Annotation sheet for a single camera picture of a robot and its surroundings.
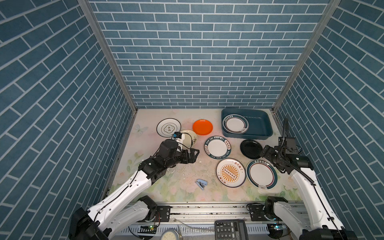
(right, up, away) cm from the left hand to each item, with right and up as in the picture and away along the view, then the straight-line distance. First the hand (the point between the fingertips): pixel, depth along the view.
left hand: (193, 152), depth 75 cm
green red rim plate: (+40, -16, +12) cm, 44 cm away
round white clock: (-10, -35, -10) cm, 37 cm away
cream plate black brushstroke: (-4, +3, +27) cm, 27 cm away
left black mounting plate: (-15, -30, -1) cm, 33 cm away
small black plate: (+38, -3, +25) cm, 45 cm away
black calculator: (+17, -34, -7) cm, 39 cm away
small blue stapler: (+4, -19, +7) cm, 21 cm away
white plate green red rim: (+30, +14, +34) cm, 47 cm away
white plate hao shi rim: (+15, -2, +24) cm, 28 cm away
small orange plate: (+5, +12, +35) cm, 37 cm away
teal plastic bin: (+50, +13, +38) cm, 64 cm away
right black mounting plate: (+32, -30, -1) cm, 44 cm away
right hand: (+39, -1, +5) cm, 40 cm away
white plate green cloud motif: (-21, +12, +33) cm, 41 cm away
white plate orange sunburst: (+21, -15, +12) cm, 29 cm away
